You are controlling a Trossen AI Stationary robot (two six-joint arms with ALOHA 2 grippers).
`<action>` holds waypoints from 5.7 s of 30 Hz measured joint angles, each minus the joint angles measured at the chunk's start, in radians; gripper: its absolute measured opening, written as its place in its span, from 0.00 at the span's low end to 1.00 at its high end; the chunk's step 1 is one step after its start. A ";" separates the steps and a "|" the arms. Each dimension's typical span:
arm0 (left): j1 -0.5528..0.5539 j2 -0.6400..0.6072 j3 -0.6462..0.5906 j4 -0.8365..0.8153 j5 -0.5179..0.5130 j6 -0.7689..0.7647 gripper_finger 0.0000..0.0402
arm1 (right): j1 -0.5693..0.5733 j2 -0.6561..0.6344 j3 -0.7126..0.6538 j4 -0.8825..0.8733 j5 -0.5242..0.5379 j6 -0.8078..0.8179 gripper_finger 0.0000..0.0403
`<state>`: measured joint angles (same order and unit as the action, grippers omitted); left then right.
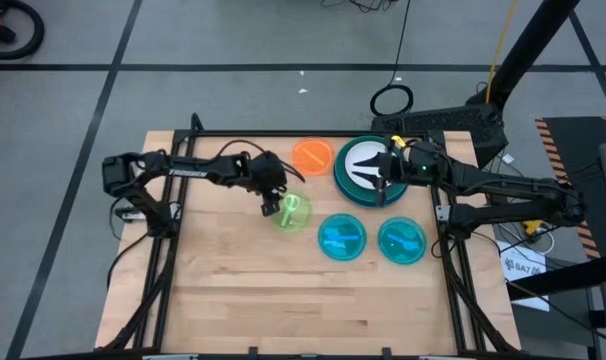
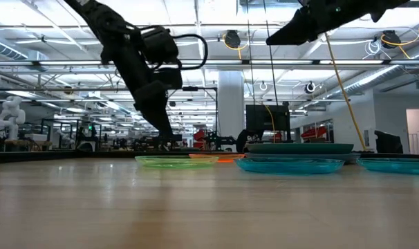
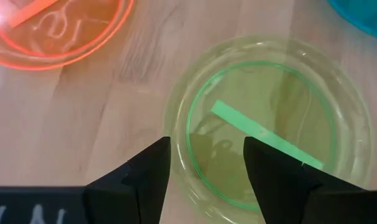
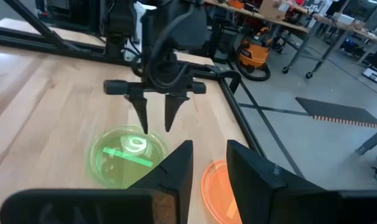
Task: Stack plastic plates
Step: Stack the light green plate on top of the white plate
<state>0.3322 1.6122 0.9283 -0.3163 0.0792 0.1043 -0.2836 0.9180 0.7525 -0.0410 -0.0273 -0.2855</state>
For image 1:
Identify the black coiled floor cable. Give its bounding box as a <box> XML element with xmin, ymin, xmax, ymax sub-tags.
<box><xmin>370</xmin><ymin>0</ymin><xmax>415</xmax><ymax>117</ymax></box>

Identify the white plastic plate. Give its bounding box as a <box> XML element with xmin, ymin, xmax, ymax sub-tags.
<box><xmin>344</xmin><ymin>140</ymin><xmax>402</xmax><ymax>191</ymax></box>

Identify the large teal plastic plate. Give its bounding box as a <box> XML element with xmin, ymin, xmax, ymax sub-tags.
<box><xmin>333</xmin><ymin>135</ymin><xmax>410</xmax><ymax>207</ymax></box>

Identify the black hazard-striped platform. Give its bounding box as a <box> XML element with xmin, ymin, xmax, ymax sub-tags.
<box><xmin>535</xmin><ymin>116</ymin><xmax>606</xmax><ymax>261</ymax></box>

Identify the black diagonal beam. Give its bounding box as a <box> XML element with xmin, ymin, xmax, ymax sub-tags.
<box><xmin>506</xmin><ymin>253</ymin><xmax>606</xmax><ymax>301</ymax></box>

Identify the orange translucent small plate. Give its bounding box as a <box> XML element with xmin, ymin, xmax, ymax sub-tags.
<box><xmin>291</xmin><ymin>137</ymin><xmax>336</xmax><ymax>177</ymax></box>

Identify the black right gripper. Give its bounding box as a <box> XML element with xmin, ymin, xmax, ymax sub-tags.
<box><xmin>352</xmin><ymin>141</ymin><xmax>442</xmax><ymax>207</ymax></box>

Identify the black metal table frame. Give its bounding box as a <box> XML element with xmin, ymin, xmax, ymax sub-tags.
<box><xmin>102</xmin><ymin>112</ymin><xmax>522</xmax><ymax>360</ymax></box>

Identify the green translucent small plate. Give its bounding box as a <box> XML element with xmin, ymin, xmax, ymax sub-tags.
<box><xmin>270</xmin><ymin>189</ymin><xmax>314</xmax><ymax>234</ymax></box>

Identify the black camera stand pole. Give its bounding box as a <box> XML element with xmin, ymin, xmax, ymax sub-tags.
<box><xmin>465</xmin><ymin>0</ymin><xmax>582</xmax><ymax>109</ymax></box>

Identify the cyan translucent small plate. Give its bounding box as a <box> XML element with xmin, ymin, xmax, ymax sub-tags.
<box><xmin>377</xmin><ymin>216</ymin><xmax>428</xmax><ymax>266</ymax></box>
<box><xmin>317</xmin><ymin>213</ymin><xmax>368</xmax><ymax>262</ymax></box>

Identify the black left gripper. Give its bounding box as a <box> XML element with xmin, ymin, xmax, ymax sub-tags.
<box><xmin>247</xmin><ymin>151</ymin><xmax>291</xmax><ymax>218</ymax></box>

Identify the yellow hanging cable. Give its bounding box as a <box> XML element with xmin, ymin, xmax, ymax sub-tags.
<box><xmin>485</xmin><ymin>0</ymin><xmax>520</xmax><ymax>104</ymax></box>

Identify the black vacuum hose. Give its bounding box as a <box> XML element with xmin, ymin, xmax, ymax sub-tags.
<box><xmin>0</xmin><ymin>0</ymin><xmax>46</xmax><ymax>61</ymax></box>

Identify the black cable bundle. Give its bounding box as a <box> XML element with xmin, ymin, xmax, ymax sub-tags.
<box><xmin>320</xmin><ymin>0</ymin><xmax>399</xmax><ymax>14</ymax></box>

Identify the white paper sign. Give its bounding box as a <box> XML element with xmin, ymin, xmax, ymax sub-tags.
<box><xmin>496</xmin><ymin>239</ymin><xmax>552</xmax><ymax>312</ymax></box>

